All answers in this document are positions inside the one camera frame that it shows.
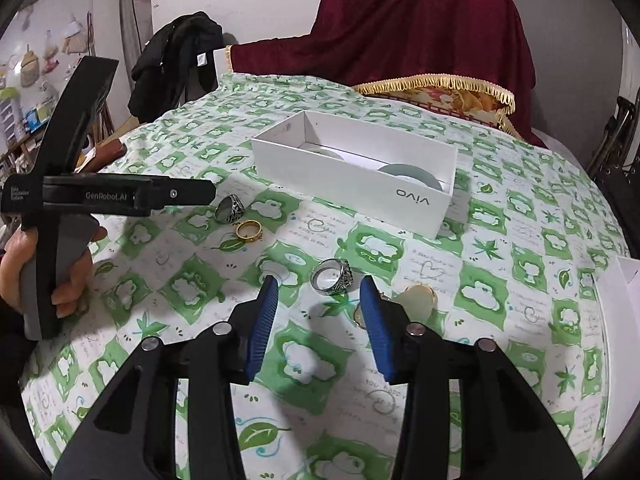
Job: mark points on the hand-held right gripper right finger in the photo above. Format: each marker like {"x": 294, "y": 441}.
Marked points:
{"x": 380, "y": 332}

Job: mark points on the pale jade bangle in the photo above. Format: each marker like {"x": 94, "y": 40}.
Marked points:
{"x": 325, "y": 156}

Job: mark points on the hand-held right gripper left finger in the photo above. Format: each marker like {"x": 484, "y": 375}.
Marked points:
{"x": 261, "y": 330}

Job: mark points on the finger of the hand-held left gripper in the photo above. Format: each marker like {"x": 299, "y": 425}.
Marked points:
{"x": 185, "y": 192}
{"x": 80, "y": 110}

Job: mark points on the person's left hand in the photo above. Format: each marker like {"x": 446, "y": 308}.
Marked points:
{"x": 75, "y": 280}

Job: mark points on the floral printed cushion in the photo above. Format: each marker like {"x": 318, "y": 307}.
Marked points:
{"x": 450, "y": 102}

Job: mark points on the white cardboard box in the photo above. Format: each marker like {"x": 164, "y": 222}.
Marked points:
{"x": 350, "y": 195}

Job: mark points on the cluttered wall shelf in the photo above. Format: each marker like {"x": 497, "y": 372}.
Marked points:
{"x": 25, "y": 125}

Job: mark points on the green printed tablecloth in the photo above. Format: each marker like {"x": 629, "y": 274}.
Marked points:
{"x": 310, "y": 360}

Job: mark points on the black jacket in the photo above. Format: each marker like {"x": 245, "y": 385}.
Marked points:
{"x": 170, "y": 60}

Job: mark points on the pale translucent jade pendant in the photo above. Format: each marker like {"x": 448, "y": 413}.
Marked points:
{"x": 420, "y": 302}

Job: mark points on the maroon cloth with yellow fringe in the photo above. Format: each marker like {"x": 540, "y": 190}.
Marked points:
{"x": 400, "y": 35}

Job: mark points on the green jade bangle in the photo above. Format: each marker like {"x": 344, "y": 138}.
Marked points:
{"x": 410, "y": 175}

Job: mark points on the white box lid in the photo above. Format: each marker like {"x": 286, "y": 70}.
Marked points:
{"x": 620, "y": 300}

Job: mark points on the black folding chair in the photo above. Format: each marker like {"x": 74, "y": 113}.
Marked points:
{"x": 617, "y": 140}

